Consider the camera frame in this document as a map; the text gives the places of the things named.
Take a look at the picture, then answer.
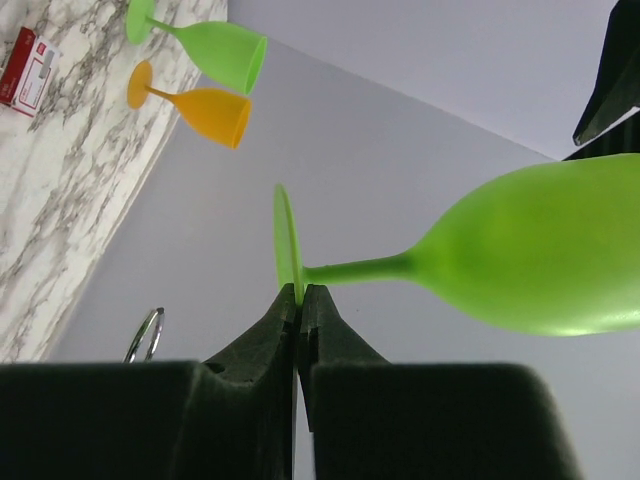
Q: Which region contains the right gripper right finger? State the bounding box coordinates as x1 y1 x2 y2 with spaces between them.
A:
298 285 583 479

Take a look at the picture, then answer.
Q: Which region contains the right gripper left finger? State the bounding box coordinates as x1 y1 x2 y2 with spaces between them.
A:
1 286 299 479

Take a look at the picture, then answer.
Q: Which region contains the small red white card box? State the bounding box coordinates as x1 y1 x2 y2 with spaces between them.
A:
1 27 61 118

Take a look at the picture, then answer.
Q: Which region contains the green wine glass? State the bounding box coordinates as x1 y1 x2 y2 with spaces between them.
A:
273 153 639 336
125 0 268 96

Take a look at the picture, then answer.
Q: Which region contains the chrome wire wine glass rack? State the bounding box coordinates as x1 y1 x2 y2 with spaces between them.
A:
123 307 165 364

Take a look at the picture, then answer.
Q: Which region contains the orange plastic wine glass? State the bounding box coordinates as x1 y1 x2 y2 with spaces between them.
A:
127 60 252 149

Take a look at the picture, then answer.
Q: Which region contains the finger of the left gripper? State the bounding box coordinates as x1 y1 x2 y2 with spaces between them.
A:
568 0 639 160

